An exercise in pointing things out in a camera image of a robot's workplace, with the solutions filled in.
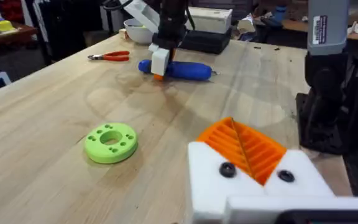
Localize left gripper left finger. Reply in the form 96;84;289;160
187;117;265;224

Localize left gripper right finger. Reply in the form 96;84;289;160
232;118;336;197

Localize blue electric screwdriver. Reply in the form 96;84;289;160
138;58;219;82

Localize white bowl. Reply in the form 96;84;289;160
123;18;155;45

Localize black box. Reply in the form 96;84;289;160
178;27;233;55

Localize white box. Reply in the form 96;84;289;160
186;6;233;35

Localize green disc with holes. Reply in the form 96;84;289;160
84;122;139;165

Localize brown wooden side table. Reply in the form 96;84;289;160
0;23;39;50

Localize small yellow block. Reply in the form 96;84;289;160
0;19;16;32

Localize red-handled pliers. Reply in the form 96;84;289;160
87;50;131;62

